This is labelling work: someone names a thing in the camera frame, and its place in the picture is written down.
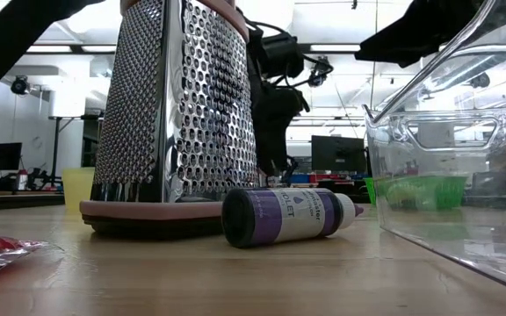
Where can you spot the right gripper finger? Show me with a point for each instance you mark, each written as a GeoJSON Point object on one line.
{"type": "Point", "coordinates": [275, 127]}

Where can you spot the violet food colouring bottle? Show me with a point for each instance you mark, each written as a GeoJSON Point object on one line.
{"type": "Point", "coordinates": [279, 215]}

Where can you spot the clear plastic container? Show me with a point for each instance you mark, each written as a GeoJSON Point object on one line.
{"type": "Point", "coordinates": [385, 131]}

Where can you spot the pink and grey toaster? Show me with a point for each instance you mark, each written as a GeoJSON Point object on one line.
{"type": "Point", "coordinates": [147, 109]}

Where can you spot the yellow translucent plastic bin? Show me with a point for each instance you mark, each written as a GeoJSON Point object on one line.
{"type": "Point", "coordinates": [77, 188]}

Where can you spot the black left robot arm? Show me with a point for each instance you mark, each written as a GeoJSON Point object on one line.
{"type": "Point", "coordinates": [7, 52]}

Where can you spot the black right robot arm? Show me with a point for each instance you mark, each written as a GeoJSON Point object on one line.
{"type": "Point", "coordinates": [411, 30]}

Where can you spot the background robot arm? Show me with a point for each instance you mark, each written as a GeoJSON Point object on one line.
{"type": "Point", "coordinates": [289, 171]}

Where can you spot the ceiling light panel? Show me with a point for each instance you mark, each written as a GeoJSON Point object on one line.
{"type": "Point", "coordinates": [336, 48]}
{"type": "Point", "coordinates": [99, 48]}
{"type": "Point", "coordinates": [48, 48]}

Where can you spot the black computer monitor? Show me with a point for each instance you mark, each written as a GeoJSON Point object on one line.
{"type": "Point", "coordinates": [3, 155]}
{"type": "Point", "coordinates": [338, 153]}

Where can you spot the green plastic basket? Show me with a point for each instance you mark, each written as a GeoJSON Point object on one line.
{"type": "Point", "coordinates": [437, 193]}

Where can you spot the black ceiling dome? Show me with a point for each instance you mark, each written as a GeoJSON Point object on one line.
{"type": "Point", "coordinates": [480, 80]}

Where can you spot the white bottle red label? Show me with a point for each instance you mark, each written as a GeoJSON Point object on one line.
{"type": "Point", "coordinates": [21, 181]}

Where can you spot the dark background workbench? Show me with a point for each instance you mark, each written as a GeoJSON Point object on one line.
{"type": "Point", "coordinates": [16, 202]}

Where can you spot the black ceiling-hung camera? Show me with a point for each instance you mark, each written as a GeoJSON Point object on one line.
{"type": "Point", "coordinates": [319, 74]}

